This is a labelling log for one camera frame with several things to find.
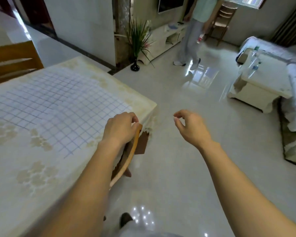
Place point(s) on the person's right hand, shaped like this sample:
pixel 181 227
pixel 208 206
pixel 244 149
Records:
pixel 193 130

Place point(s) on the person's left hand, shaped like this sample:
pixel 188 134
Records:
pixel 118 132

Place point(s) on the person's right thumb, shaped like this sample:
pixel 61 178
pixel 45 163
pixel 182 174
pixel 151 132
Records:
pixel 179 124

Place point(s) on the person's left fingers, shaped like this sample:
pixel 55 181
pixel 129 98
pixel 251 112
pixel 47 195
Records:
pixel 134 118

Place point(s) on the wooden chair with curved back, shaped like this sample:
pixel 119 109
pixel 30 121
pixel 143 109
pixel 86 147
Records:
pixel 128 155

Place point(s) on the person's right forearm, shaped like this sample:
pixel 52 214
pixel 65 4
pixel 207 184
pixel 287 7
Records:
pixel 244 190

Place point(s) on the person's left forearm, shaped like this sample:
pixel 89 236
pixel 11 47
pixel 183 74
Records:
pixel 83 192

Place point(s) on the black vase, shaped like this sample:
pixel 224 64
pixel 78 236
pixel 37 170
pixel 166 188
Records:
pixel 135 66

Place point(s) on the green leafy plant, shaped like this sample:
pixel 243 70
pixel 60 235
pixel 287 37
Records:
pixel 138 39

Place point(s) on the beige tablecloth with blue grid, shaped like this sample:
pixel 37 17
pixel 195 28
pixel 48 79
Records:
pixel 51 120

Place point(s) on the white television stand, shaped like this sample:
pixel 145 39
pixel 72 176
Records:
pixel 162 39

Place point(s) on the small bottle with red label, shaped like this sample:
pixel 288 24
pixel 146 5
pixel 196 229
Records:
pixel 200 38

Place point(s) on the white coffee table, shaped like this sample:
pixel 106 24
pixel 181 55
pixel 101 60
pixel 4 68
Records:
pixel 259 83

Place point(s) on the blue item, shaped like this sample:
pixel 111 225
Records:
pixel 173 26

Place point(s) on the person's dark shoe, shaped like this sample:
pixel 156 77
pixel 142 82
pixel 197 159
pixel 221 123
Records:
pixel 125 219

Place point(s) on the brown wooden ladder-back chair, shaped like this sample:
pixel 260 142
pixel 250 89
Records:
pixel 224 19

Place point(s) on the sofa with white cover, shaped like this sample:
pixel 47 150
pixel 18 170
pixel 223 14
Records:
pixel 293 78

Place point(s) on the wooden chair with slatted back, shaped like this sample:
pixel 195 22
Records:
pixel 12 61

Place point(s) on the window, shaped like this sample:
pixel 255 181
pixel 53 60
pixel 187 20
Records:
pixel 244 1

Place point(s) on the dark striped curtain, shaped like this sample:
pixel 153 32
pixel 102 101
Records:
pixel 289 22

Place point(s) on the dark red door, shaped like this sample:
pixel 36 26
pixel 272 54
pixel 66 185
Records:
pixel 27 12

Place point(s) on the wall television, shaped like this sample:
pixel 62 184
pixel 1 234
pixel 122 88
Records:
pixel 169 4

